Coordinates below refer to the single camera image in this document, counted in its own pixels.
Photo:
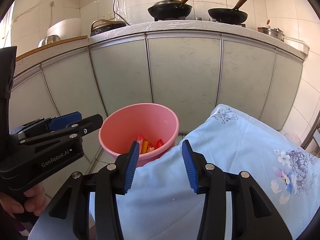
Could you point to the red plastic snack bag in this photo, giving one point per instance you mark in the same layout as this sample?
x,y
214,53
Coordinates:
x,y
158,144

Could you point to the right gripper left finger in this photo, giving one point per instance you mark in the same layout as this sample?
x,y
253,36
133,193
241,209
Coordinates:
x,y
112,180

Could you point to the kitchen counter cabinet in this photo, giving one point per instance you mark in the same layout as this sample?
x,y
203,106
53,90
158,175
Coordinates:
x,y
188,66

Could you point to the yellow foam fruit net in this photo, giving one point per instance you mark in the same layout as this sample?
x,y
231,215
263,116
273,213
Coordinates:
x,y
144,148

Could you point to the steel bowl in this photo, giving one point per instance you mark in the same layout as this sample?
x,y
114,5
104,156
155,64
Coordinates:
x,y
49,40

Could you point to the steel pot with lid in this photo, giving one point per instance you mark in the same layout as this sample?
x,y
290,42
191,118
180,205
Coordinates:
x,y
273,32

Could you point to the left black wok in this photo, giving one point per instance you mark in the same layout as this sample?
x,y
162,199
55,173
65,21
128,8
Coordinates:
x,y
170,9

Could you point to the red white medicine box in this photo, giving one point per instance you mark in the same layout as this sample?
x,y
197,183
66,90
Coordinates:
x,y
140,140

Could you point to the right black wok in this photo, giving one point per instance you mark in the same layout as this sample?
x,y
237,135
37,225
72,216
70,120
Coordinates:
x,y
230,16

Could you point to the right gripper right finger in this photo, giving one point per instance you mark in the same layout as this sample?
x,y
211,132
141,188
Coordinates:
x,y
208,179

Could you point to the person's left hand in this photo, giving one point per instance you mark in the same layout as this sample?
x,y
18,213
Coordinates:
x,y
35,203

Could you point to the black wok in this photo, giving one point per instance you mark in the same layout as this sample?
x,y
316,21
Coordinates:
x,y
170,9
230,16

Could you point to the pink plastic bucket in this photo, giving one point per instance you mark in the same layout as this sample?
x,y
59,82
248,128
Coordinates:
x,y
151,120

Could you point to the white plastic tray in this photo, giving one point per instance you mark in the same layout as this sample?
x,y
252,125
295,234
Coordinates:
x,y
298,44

